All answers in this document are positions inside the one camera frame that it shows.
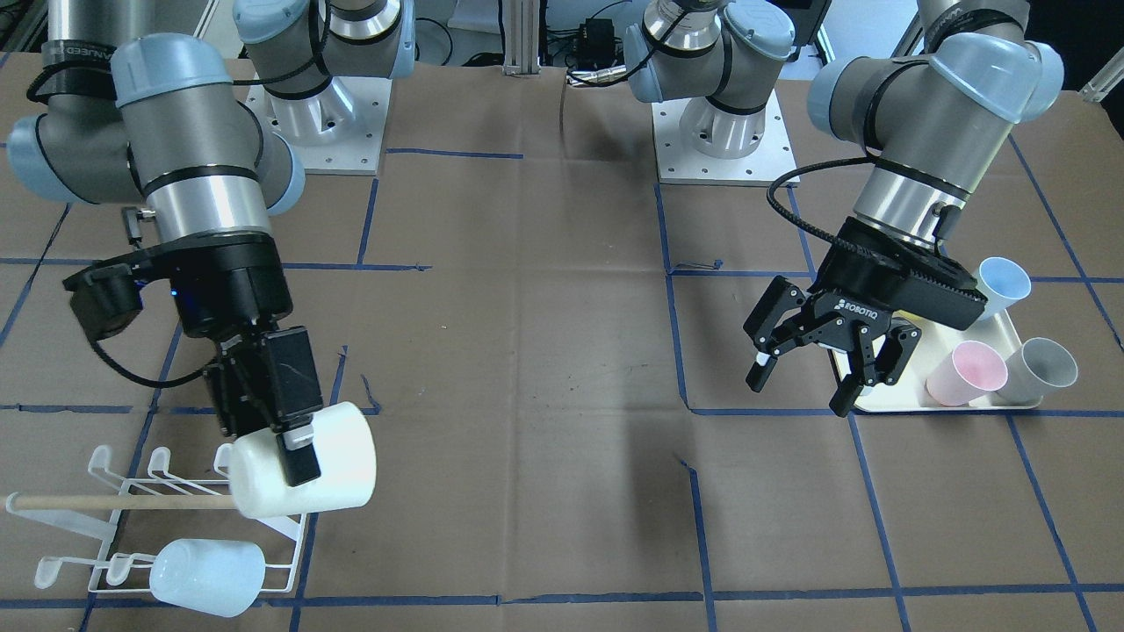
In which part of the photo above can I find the grey plastic cup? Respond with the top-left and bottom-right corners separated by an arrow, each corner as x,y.
996,337 -> 1079,405

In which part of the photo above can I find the pink plastic cup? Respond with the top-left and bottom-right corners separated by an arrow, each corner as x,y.
925,341 -> 1007,406

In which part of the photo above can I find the white plastic cup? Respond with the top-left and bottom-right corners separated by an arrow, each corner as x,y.
228,401 -> 377,520

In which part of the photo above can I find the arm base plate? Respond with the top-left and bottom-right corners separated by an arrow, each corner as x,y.
652,92 -> 796,187
246,76 -> 393,177

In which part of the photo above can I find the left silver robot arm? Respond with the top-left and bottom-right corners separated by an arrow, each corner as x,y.
623,1 -> 1064,416

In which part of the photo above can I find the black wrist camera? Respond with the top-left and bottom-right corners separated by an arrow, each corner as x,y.
63,263 -> 143,341

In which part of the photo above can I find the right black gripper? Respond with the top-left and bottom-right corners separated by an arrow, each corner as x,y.
123,233 -> 324,487

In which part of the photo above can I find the cream plastic tray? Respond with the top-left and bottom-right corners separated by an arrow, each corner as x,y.
854,312 -> 1044,413

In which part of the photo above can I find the white wire cup rack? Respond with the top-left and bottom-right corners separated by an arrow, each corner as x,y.
4,443 -> 308,596

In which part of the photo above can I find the brown paper table cover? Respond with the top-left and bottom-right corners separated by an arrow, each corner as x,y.
3,65 -> 1121,631

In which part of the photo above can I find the light blue plastic cup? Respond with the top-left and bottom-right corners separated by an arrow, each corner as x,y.
975,256 -> 1032,320

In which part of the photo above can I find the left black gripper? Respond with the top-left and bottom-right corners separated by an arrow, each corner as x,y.
743,219 -> 987,417

